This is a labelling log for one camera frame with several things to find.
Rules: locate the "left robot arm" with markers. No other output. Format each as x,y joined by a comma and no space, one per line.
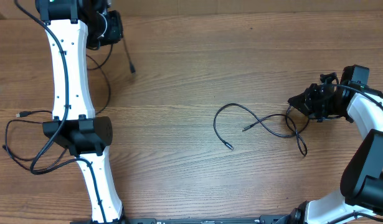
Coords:
73,27

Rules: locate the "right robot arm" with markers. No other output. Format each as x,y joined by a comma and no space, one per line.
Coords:
361,188

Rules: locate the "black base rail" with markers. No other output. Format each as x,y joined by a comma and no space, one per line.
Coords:
263,219

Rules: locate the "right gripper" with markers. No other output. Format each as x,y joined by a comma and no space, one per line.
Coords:
303,103

